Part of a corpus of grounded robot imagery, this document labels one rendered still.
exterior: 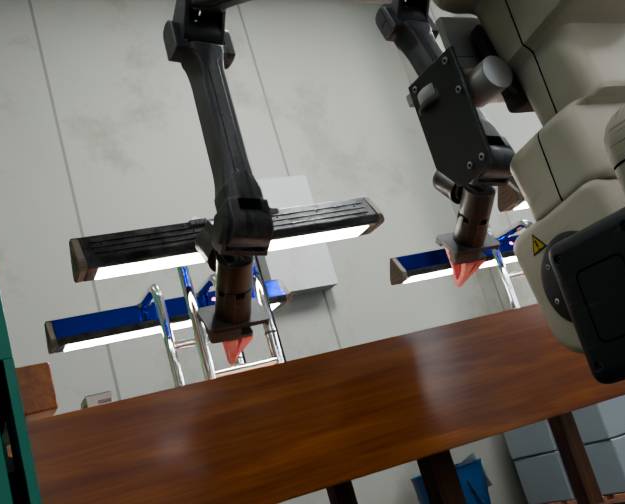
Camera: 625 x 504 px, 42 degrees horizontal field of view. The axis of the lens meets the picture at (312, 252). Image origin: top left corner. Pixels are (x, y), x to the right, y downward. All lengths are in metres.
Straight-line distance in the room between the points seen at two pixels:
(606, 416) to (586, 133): 3.09
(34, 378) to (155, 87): 3.48
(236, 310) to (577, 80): 0.61
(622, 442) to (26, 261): 2.83
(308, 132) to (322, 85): 0.36
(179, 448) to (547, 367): 0.62
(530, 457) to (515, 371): 3.00
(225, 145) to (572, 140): 0.57
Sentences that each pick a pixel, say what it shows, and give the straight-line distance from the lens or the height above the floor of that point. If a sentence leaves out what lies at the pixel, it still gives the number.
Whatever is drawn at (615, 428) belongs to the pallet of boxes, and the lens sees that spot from 3.99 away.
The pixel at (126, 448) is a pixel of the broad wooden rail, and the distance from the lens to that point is 1.12.
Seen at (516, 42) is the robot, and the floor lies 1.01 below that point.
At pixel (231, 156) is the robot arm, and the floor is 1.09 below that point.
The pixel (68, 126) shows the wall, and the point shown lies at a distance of 4.37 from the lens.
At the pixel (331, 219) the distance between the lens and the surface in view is 1.64.
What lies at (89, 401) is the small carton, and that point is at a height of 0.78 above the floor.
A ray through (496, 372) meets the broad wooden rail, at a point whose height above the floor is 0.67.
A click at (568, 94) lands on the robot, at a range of 0.99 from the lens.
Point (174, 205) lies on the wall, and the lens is 4.31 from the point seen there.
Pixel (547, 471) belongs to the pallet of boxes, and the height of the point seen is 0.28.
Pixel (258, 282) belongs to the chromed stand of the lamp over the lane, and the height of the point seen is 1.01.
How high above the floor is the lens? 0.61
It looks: 14 degrees up
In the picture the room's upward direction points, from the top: 17 degrees counter-clockwise
